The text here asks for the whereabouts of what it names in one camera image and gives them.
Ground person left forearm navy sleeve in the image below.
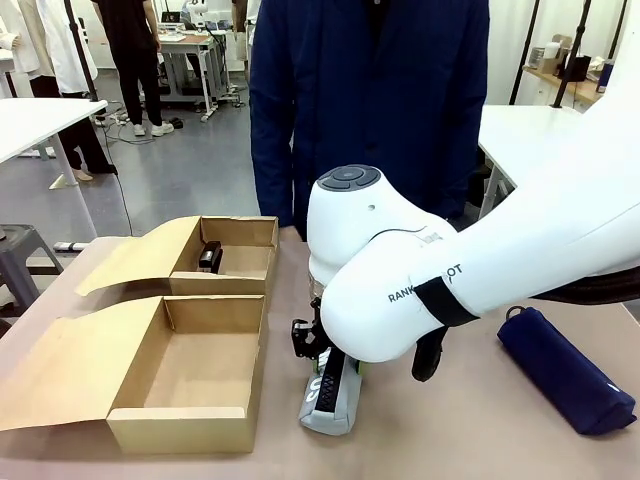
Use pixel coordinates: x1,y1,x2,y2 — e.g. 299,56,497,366
438,99,485,222

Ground floor cables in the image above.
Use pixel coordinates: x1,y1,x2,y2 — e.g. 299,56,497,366
92,97,169,147

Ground grey metal stool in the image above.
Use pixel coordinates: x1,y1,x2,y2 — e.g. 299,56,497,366
0,223,65,321

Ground white table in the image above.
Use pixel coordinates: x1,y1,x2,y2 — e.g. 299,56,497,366
0,97,110,242
477,103,604,222

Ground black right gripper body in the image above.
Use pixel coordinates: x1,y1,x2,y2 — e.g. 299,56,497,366
309,295,332,351

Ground bystander in white coat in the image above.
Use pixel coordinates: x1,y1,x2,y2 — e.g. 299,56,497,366
0,0,120,184

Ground small black box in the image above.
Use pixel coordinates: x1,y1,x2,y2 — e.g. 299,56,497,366
568,55,594,82

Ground person right forearm navy sleeve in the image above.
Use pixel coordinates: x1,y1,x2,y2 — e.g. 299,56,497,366
249,99,297,229

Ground bystander in black clothes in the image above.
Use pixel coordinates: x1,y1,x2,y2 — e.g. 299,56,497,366
94,0,176,138

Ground wooden shelf desk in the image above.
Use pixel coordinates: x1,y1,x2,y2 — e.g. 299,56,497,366
521,63,607,112

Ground small open cardboard carton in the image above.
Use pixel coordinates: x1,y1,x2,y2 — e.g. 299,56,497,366
529,33,574,76

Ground grey zippered pencil case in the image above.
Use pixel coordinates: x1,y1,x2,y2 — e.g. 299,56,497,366
298,348,364,438

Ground black velcro strap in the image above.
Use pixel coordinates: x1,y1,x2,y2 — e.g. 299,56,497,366
413,277,482,329

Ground black stapler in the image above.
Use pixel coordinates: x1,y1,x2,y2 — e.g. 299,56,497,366
197,240,224,276

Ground black light stand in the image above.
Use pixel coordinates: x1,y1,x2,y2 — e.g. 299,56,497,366
63,0,102,104
548,0,590,110

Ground dark blue bottle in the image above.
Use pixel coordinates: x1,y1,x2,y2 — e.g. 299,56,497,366
596,61,616,95

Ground navy blue pencil case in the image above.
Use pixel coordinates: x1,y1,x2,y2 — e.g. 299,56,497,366
496,305,639,436

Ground person in navy coat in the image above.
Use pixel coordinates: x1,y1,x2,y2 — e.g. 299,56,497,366
248,0,491,240

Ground brown cardboard box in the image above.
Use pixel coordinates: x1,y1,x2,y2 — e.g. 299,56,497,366
0,294,269,456
73,214,280,309

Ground grey workbench with equipment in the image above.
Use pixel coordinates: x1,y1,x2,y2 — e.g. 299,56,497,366
158,27,232,123

